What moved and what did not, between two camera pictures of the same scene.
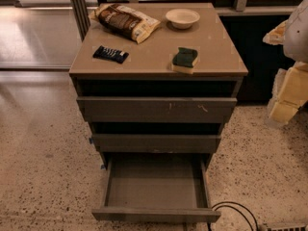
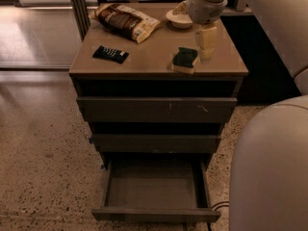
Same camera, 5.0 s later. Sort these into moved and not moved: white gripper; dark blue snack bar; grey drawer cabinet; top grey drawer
Moved: white gripper
Not moved: grey drawer cabinet; top grey drawer; dark blue snack bar
